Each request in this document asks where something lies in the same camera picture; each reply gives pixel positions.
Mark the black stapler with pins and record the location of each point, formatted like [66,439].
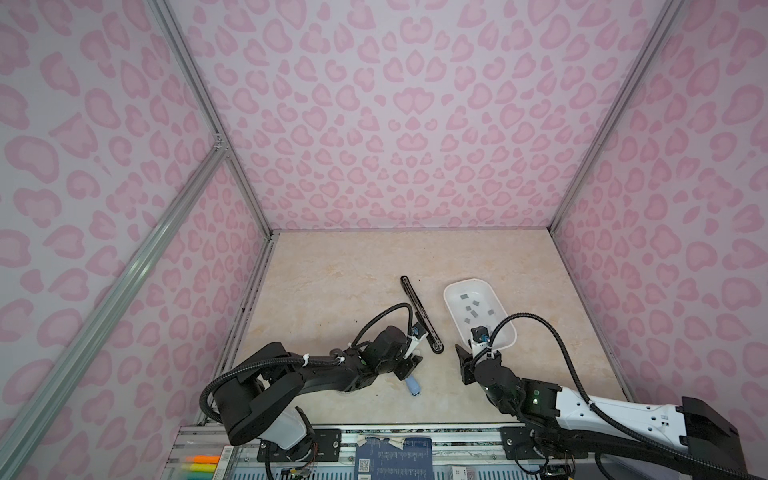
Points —
[433,338]

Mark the blue mini stapler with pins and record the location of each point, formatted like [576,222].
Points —
[413,386]

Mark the highlighter marker set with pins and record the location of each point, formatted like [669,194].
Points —
[209,467]

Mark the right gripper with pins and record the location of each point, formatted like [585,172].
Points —
[466,363]

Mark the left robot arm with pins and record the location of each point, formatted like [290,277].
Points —
[252,401]

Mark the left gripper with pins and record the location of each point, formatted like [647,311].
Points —
[409,366]

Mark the white plastic tray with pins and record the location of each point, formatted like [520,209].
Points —
[482,299]

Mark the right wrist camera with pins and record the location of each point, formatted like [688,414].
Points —
[479,339]

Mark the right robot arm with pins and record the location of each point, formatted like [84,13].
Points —
[690,437]

